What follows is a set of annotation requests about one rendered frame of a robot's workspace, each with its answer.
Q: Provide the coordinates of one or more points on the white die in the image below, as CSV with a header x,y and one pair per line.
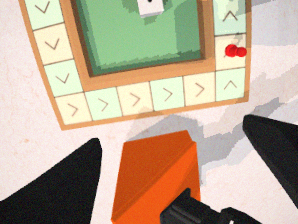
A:
x,y
149,8

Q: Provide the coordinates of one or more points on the red pawn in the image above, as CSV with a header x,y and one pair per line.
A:
x,y
233,50

